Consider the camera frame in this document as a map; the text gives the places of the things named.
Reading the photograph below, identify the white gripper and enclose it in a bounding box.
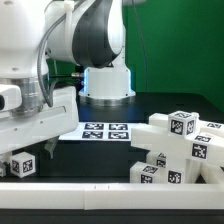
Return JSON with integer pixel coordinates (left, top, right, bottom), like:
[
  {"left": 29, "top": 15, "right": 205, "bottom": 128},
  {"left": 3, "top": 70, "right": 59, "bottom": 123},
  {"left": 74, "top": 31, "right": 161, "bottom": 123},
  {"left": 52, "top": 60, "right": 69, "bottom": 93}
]
[{"left": 0, "top": 86, "right": 79, "bottom": 177}]

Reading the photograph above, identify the small white tagged cube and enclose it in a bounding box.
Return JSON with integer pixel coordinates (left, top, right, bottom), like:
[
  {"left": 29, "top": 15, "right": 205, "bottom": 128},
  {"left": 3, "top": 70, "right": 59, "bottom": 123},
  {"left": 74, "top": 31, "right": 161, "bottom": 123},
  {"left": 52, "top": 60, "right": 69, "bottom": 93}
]
[{"left": 168, "top": 111, "right": 196, "bottom": 137}]

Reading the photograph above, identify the long white chair back post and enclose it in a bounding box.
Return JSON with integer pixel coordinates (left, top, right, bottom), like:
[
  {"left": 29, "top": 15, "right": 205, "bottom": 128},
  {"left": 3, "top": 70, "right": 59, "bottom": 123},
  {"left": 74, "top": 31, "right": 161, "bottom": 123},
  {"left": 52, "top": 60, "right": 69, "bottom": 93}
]
[{"left": 131, "top": 113, "right": 224, "bottom": 167}]

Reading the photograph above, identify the white chair seat piece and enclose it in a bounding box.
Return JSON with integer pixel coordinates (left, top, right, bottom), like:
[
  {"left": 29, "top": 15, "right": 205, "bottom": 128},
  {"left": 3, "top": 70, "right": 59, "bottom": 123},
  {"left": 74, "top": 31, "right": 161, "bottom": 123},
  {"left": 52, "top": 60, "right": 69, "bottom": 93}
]
[{"left": 146, "top": 151, "right": 166, "bottom": 168}]

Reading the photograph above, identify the white sheet with tags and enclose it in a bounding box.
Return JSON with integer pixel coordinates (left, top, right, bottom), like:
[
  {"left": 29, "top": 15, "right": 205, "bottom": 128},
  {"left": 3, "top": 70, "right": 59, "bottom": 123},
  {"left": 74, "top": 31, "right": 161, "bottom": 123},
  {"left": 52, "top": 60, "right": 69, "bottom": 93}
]
[{"left": 59, "top": 122, "right": 136, "bottom": 141}]

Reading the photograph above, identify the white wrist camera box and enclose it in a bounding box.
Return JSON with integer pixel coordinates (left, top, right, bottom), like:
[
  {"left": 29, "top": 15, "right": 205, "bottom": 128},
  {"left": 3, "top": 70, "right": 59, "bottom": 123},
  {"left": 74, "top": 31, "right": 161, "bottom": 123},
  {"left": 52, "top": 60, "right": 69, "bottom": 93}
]
[{"left": 0, "top": 84, "right": 22, "bottom": 111}]

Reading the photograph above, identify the white U-shaped boundary frame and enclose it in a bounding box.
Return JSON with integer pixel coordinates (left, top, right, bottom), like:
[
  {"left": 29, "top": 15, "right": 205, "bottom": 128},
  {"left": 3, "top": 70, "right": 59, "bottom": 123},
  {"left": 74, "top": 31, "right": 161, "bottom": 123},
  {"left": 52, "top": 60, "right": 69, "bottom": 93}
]
[{"left": 0, "top": 165, "right": 224, "bottom": 210}]

